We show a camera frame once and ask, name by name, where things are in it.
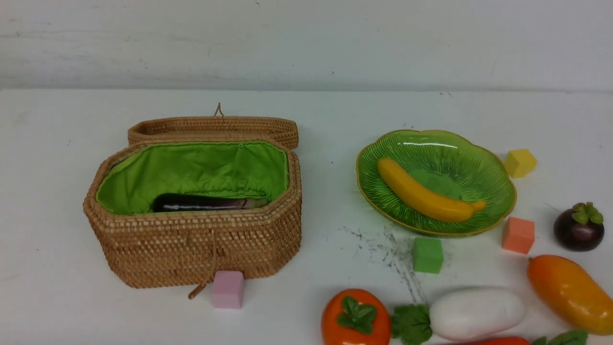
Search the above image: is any yellow toy banana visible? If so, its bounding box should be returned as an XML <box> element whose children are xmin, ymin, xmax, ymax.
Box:
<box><xmin>377</xmin><ymin>157</ymin><xmax>488</xmax><ymax>223</ymax></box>

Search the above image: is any purple toy eggplant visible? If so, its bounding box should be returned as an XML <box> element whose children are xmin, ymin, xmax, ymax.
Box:
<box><xmin>151</xmin><ymin>194</ymin><xmax>269</xmax><ymax>213</ymax></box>

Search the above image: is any white toy radish with leaves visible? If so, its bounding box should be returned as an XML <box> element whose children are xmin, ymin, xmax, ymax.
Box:
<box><xmin>390</xmin><ymin>287</ymin><xmax>527</xmax><ymax>345</ymax></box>

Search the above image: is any dark purple toy mangosteen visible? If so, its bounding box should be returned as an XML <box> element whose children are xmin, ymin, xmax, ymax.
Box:
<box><xmin>553</xmin><ymin>202</ymin><xmax>605</xmax><ymax>253</ymax></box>

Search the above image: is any orange yellow toy mango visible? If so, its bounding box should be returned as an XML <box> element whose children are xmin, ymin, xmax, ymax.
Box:
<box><xmin>527</xmin><ymin>254</ymin><xmax>613</xmax><ymax>336</ymax></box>

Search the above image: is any woven rattan basket lid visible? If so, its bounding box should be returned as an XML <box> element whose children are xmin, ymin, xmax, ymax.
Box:
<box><xmin>127</xmin><ymin>104</ymin><xmax>299</xmax><ymax>150</ymax></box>

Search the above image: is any green ribbed glass plate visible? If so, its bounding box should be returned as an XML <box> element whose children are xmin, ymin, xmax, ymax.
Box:
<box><xmin>355</xmin><ymin>129</ymin><xmax>517</xmax><ymax>237</ymax></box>

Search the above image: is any pink foam cube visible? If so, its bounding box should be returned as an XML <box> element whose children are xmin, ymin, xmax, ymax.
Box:
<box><xmin>211</xmin><ymin>271</ymin><xmax>245</xmax><ymax>310</ymax></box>

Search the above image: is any green foam cube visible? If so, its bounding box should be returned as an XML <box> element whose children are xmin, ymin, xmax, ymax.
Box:
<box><xmin>411</xmin><ymin>237</ymin><xmax>444</xmax><ymax>274</ymax></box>

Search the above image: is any orange toy persimmon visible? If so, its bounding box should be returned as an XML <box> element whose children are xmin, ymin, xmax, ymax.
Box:
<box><xmin>320</xmin><ymin>288</ymin><xmax>392</xmax><ymax>345</ymax></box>

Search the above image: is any woven rattan basket green lining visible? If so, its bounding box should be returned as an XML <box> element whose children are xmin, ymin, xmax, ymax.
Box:
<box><xmin>83</xmin><ymin>139</ymin><xmax>303</xmax><ymax>289</ymax></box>

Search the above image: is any yellow foam cube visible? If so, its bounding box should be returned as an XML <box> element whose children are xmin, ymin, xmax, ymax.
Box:
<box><xmin>504</xmin><ymin>149</ymin><xmax>538</xmax><ymax>179</ymax></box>

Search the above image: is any orange foam cube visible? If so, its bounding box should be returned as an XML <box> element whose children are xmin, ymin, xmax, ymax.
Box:
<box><xmin>501</xmin><ymin>217</ymin><xmax>535</xmax><ymax>255</ymax></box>

